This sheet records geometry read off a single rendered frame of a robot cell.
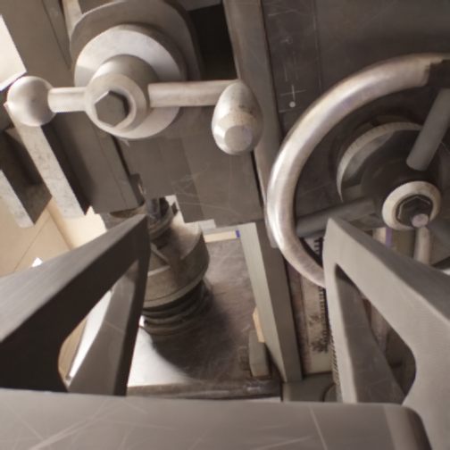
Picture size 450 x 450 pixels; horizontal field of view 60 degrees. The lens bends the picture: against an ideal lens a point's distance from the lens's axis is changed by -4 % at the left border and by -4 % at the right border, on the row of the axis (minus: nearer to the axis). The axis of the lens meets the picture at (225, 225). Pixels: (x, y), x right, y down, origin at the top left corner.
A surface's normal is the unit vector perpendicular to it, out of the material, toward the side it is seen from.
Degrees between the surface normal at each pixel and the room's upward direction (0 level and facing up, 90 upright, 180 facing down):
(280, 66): 90
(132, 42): 90
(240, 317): 90
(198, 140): 90
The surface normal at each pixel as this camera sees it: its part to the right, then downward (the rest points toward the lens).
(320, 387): -0.21, -0.80
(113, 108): -0.03, 0.58
